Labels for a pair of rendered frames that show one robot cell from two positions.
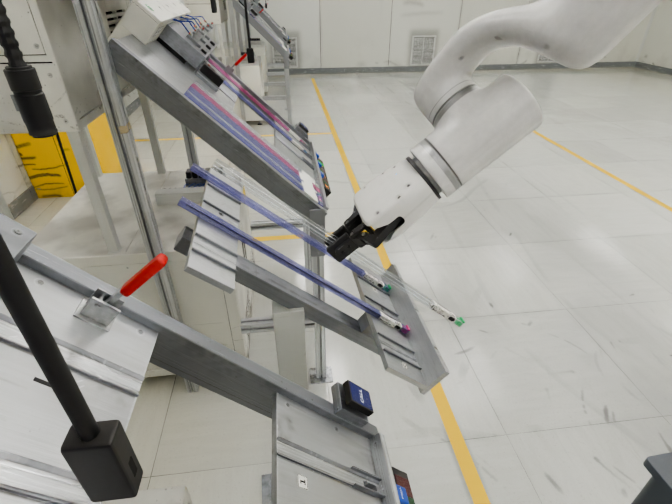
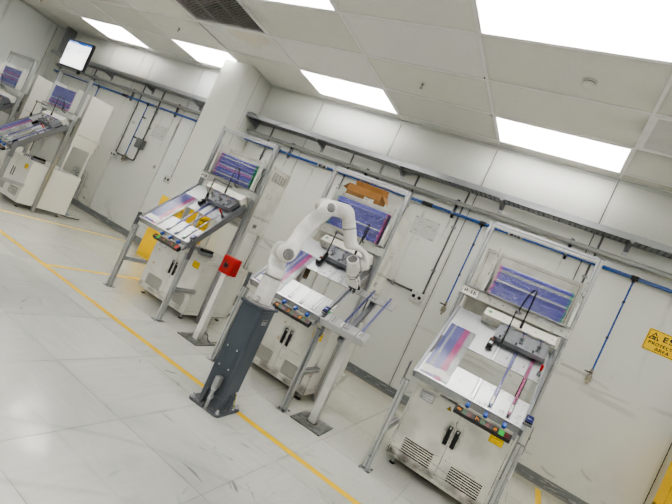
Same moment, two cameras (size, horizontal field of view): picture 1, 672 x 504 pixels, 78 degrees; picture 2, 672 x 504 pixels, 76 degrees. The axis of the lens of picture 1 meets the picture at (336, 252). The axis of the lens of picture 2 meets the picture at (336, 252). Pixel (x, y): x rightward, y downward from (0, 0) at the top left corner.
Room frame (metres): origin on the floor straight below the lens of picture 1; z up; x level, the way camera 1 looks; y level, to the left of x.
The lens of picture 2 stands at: (2.06, -2.70, 1.21)
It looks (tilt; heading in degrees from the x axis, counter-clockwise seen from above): 0 degrees down; 124
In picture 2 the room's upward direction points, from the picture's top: 25 degrees clockwise
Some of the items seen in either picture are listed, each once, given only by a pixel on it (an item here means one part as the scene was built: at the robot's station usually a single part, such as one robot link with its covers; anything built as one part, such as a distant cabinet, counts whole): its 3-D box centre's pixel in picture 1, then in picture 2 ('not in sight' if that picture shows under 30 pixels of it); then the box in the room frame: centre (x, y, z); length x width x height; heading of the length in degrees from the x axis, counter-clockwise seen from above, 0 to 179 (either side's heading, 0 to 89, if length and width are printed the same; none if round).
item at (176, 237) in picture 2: not in sight; (195, 246); (-1.41, 0.17, 0.66); 1.01 x 0.73 x 1.31; 97
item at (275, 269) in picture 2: not in sight; (279, 259); (0.27, -0.58, 1.00); 0.19 x 0.12 x 0.24; 147
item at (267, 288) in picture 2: not in sight; (266, 290); (0.30, -0.59, 0.79); 0.19 x 0.19 x 0.18
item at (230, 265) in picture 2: not in sight; (214, 298); (-0.67, -0.02, 0.39); 0.24 x 0.24 x 0.78; 7
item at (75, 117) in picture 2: not in sight; (54, 141); (-4.68, -0.06, 0.95); 1.36 x 0.82 x 1.90; 97
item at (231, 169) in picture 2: not in sight; (220, 224); (-1.46, 0.37, 0.95); 1.35 x 0.82 x 1.90; 97
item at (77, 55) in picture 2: not in sight; (79, 58); (-4.66, -0.21, 2.10); 0.58 x 0.14 x 0.41; 7
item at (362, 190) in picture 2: not in sight; (374, 195); (-0.08, 0.70, 1.82); 0.68 x 0.30 x 0.20; 7
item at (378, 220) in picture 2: not in sight; (359, 220); (0.06, 0.41, 1.52); 0.51 x 0.13 x 0.27; 7
